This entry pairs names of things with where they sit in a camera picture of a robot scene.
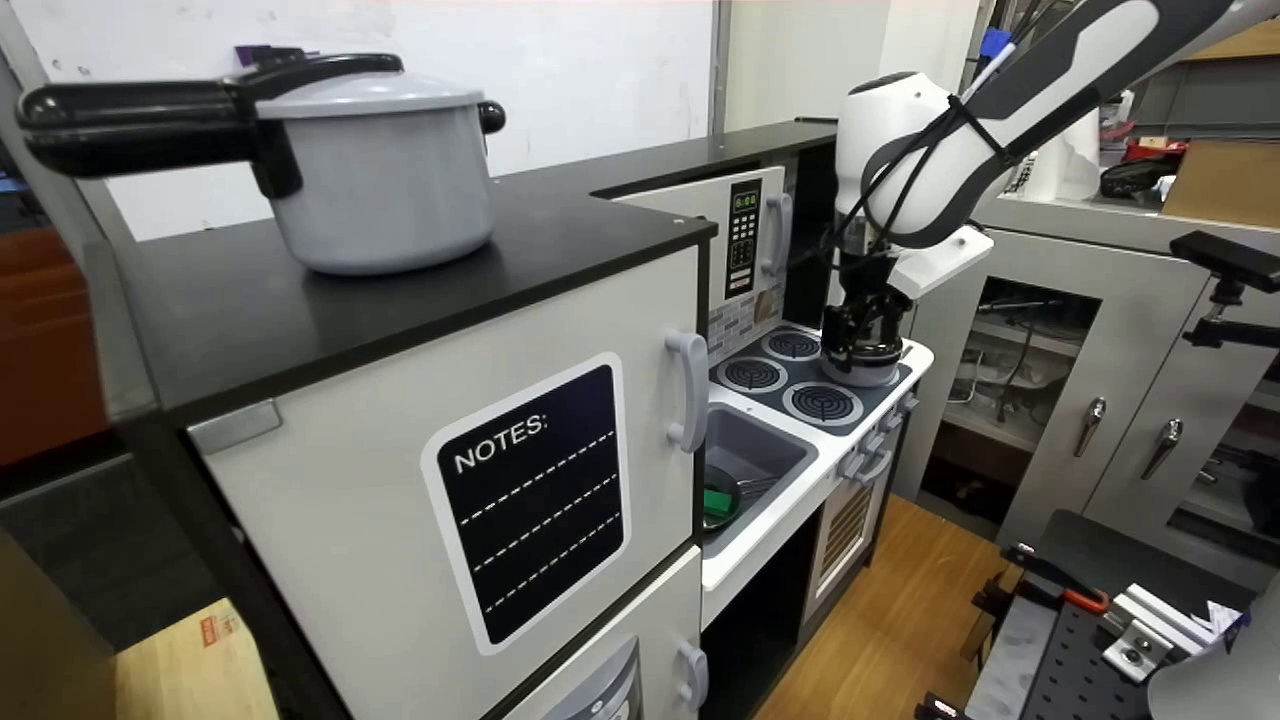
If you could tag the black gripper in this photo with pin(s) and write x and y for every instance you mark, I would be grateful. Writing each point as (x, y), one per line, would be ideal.
(875, 282)

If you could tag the black glass pot lid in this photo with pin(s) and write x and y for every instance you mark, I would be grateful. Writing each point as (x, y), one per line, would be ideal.
(864, 355)

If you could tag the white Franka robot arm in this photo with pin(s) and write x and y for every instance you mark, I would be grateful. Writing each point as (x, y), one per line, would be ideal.
(921, 144)

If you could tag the small grey pot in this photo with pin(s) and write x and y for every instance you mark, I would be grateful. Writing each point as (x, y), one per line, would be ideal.
(864, 376)

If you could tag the grey toy stove top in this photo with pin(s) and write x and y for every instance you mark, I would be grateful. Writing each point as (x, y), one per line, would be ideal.
(752, 375)

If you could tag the grey toy sink basin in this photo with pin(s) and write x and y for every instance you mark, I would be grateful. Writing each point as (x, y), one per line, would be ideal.
(762, 461)

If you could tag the green block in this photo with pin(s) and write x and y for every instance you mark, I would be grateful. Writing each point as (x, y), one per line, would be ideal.
(720, 504)

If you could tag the white pot with black lid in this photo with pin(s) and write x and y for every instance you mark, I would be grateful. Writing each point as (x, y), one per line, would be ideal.
(385, 173)

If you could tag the white toy oven door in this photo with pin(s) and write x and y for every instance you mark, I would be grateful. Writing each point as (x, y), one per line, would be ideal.
(847, 532)

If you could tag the toy microwave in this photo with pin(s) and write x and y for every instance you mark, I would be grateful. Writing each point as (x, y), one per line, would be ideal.
(692, 225)

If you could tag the small steel saucepan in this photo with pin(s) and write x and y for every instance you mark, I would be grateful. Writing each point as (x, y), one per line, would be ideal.
(709, 472)

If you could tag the grey metal cabinet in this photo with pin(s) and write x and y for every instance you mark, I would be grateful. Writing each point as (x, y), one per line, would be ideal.
(1132, 346)

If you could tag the black clamp orange grip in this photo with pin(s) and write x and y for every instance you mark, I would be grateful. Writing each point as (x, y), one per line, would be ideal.
(1054, 586)

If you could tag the black notes chalkboard panel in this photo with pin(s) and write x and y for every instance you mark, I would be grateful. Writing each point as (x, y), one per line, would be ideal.
(532, 502)

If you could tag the black perforated breadboard table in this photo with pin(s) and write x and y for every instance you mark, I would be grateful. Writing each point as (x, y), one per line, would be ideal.
(1067, 665)

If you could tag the cardboard box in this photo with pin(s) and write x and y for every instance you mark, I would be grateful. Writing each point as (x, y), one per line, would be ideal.
(1220, 184)
(186, 665)

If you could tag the short aluminium extrusion pieces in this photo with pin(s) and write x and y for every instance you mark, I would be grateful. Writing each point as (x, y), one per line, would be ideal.
(1165, 626)

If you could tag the grey fridge dispenser panel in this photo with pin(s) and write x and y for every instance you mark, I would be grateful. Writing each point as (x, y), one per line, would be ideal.
(606, 687)

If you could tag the light grey curved cover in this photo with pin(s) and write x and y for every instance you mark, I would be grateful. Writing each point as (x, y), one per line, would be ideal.
(1220, 665)

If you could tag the white toy kitchen playset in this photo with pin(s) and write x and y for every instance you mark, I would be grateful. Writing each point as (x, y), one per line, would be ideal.
(345, 483)

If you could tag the brown wooden cabinet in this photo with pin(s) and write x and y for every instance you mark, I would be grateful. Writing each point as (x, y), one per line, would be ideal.
(44, 346)

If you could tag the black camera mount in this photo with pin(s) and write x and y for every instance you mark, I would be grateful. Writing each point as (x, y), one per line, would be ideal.
(1224, 266)

